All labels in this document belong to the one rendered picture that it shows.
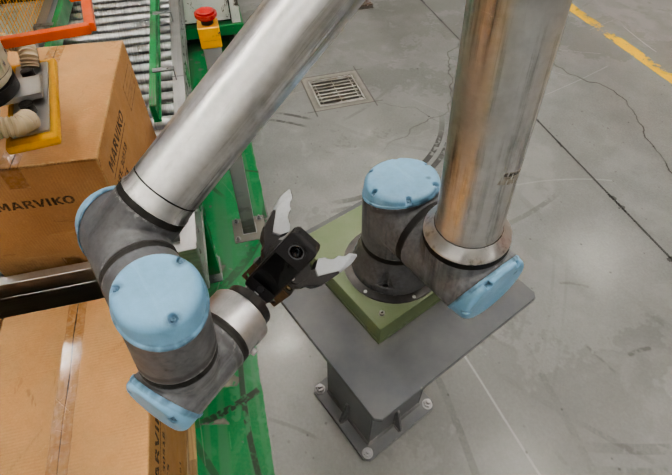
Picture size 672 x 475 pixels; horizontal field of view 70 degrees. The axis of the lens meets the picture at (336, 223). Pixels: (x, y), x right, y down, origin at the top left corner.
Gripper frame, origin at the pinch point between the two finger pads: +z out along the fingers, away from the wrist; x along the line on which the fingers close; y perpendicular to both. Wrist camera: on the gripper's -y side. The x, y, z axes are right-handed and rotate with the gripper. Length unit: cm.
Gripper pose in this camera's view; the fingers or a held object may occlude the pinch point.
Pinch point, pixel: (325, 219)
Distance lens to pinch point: 77.3
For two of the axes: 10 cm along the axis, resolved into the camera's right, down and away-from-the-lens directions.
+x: 7.1, 7.0, 0.7
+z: 5.0, -5.8, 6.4
